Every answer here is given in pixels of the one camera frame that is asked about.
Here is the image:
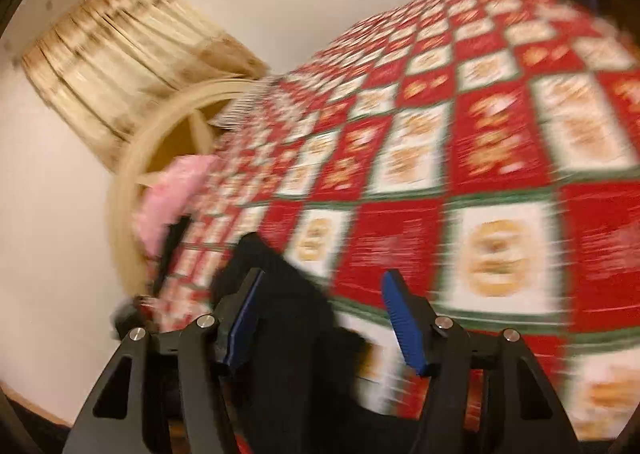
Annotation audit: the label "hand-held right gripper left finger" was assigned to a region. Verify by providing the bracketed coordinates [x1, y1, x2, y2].
[62, 268, 266, 454]

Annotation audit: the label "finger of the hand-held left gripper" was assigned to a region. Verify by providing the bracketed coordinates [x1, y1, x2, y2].
[152, 215, 195, 296]

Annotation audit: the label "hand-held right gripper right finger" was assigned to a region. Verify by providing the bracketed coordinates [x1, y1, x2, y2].
[381, 269, 583, 454]

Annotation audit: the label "black pants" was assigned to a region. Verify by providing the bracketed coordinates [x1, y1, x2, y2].
[209, 231, 433, 454]

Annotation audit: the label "pink cloth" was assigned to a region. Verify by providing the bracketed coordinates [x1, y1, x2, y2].
[132, 154, 218, 255]

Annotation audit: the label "curved wooden headboard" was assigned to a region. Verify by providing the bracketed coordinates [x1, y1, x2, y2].
[107, 76, 261, 300]

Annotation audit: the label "red checked printed blanket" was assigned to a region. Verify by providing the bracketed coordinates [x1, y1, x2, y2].
[140, 0, 640, 445]

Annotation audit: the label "beige pleated curtain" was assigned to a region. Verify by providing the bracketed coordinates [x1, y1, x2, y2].
[20, 0, 271, 170]

